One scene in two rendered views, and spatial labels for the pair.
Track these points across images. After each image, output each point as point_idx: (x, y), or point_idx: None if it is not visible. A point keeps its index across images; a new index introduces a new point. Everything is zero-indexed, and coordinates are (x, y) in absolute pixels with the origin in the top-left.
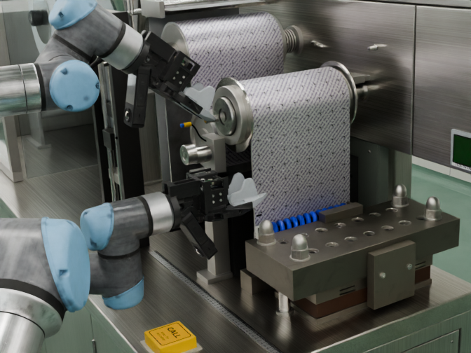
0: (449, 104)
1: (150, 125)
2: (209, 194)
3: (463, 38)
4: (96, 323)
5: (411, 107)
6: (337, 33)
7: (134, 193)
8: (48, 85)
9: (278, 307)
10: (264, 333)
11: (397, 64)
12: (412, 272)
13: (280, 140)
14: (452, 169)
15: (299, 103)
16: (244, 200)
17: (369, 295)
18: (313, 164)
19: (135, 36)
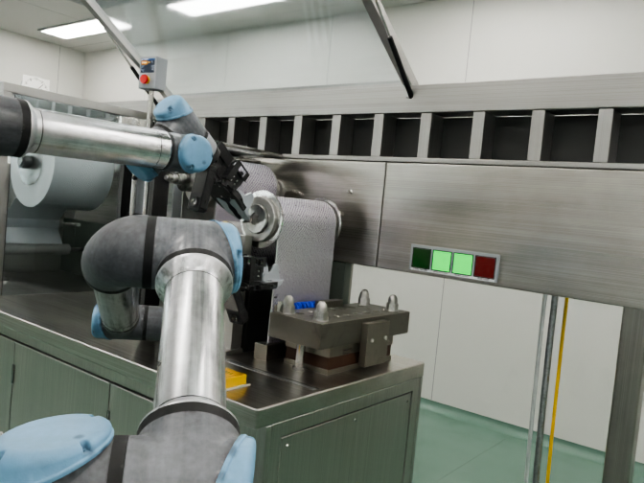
0: (409, 227)
1: None
2: (254, 267)
3: (423, 182)
4: (118, 392)
5: (378, 232)
6: (317, 183)
7: None
8: (177, 147)
9: (293, 365)
10: (292, 379)
11: (368, 203)
12: (386, 343)
13: (295, 241)
14: None
15: (309, 217)
16: (272, 280)
17: (360, 356)
18: (311, 265)
19: (213, 140)
